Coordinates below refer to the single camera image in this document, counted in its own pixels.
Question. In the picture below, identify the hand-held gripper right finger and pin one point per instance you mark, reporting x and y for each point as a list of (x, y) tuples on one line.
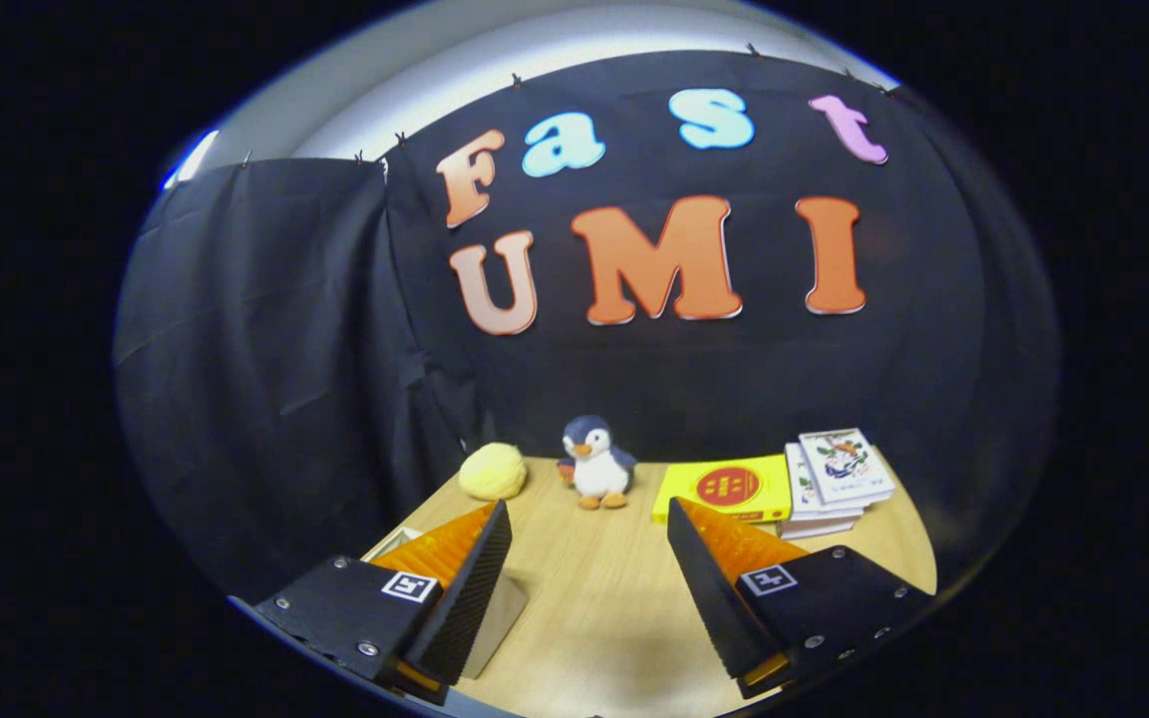
[(709, 598)]

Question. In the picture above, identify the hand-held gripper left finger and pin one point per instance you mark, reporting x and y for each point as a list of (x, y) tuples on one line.
[(470, 598)]

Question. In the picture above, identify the cream fabric storage box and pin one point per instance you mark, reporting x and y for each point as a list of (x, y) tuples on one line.
[(500, 618)]

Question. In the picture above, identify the yellow book with red circle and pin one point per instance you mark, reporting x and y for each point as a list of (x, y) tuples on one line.
[(724, 487)]

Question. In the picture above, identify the yellow bun plush toy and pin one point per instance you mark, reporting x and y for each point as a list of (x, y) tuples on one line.
[(493, 472)]

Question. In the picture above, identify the penguin plush toy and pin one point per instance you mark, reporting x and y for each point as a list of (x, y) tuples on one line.
[(596, 469)]

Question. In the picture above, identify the black backdrop cloth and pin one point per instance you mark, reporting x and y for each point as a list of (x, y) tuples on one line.
[(285, 349)]

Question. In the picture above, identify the ceiling light panel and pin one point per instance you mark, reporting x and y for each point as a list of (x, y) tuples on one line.
[(195, 158)]

